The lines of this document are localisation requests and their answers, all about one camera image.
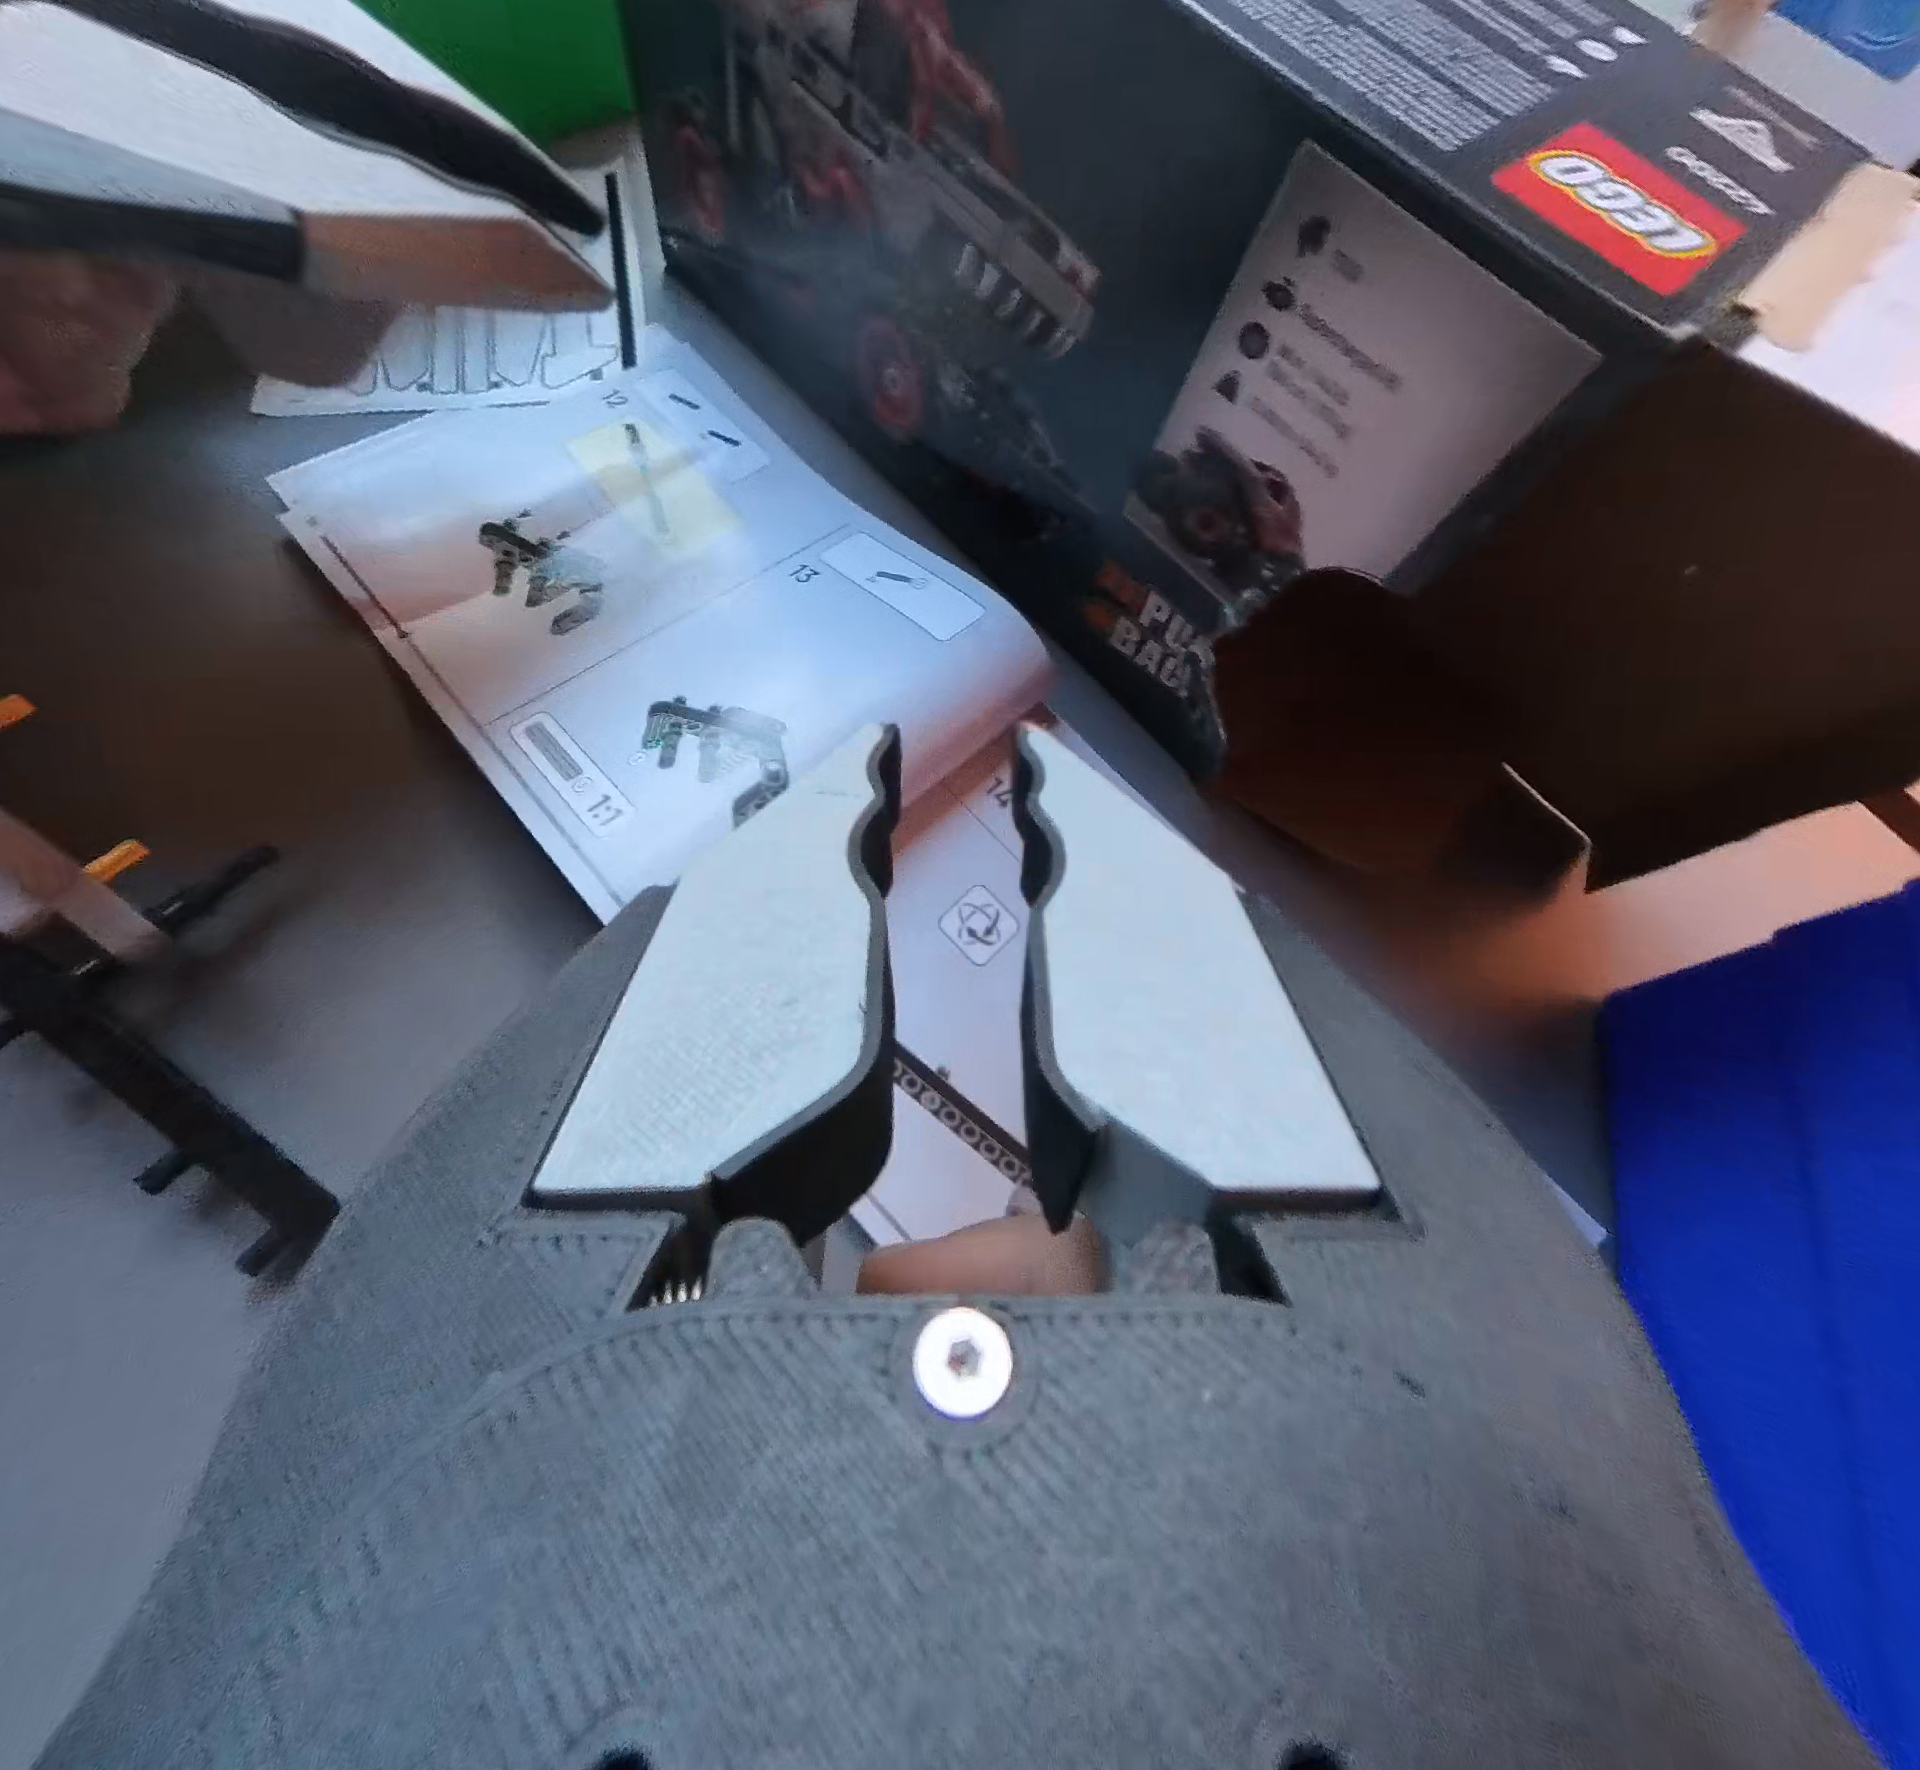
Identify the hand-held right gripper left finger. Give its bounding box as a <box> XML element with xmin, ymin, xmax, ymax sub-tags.
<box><xmin>529</xmin><ymin>725</ymin><xmax>904</xmax><ymax>1245</ymax></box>

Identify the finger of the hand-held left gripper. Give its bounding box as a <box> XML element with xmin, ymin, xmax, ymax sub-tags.
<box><xmin>0</xmin><ymin>0</ymin><xmax>612</xmax><ymax>243</ymax></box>
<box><xmin>0</xmin><ymin>0</ymin><xmax>623</xmax><ymax>313</ymax></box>

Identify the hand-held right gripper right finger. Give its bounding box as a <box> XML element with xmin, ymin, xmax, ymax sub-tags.
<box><xmin>1010</xmin><ymin>725</ymin><xmax>1387</xmax><ymax>1236</ymax></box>

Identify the thin black lego axle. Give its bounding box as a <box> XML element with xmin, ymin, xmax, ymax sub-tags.
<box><xmin>604</xmin><ymin>169</ymin><xmax>643</xmax><ymax>375</ymax></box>

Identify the lego instruction booklet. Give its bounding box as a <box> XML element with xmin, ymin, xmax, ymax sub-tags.
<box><xmin>266</xmin><ymin>367</ymin><xmax>1254</xmax><ymax>1249</ymax></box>

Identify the black lego set box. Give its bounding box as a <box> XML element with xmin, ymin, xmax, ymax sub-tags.
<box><xmin>589</xmin><ymin>0</ymin><xmax>1920</xmax><ymax>890</ymax></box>

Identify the white sticker sheet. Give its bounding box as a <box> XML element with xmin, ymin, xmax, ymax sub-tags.
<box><xmin>251</xmin><ymin>300</ymin><xmax>640</xmax><ymax>421</ymax></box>

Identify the blue cloth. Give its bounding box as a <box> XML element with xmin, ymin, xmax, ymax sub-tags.
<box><xmin>1595</xmin><ymin>877</ymin><xmax>1920</xmax><ymax>1770</ymax></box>

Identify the long black lego frame piece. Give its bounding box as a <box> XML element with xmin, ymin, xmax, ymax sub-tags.
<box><xmin>0</xmin><ymin>847</ymin><xmax>343</xmax><ymax>1281</ymax></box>

